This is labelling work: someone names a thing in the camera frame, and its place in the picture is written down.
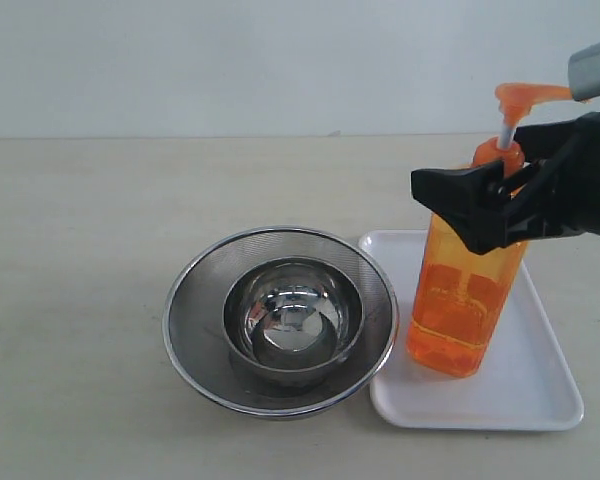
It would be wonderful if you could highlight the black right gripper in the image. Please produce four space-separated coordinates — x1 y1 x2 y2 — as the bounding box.
410 110 600 254

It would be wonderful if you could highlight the orange pump soap bottle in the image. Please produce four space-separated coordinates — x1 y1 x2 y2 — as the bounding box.
406 83 573 377

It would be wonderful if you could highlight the stainless steel bowl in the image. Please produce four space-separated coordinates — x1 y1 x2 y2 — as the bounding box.
222 256 364 388

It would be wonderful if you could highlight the white plastic tray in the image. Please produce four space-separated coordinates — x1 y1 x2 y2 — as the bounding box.
359 230 584 432

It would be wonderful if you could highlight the steel mesh strainer basket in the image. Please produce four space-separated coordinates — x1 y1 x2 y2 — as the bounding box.
162 226 399 419

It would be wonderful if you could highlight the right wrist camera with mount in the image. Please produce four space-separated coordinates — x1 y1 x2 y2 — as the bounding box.
567 42 600 101

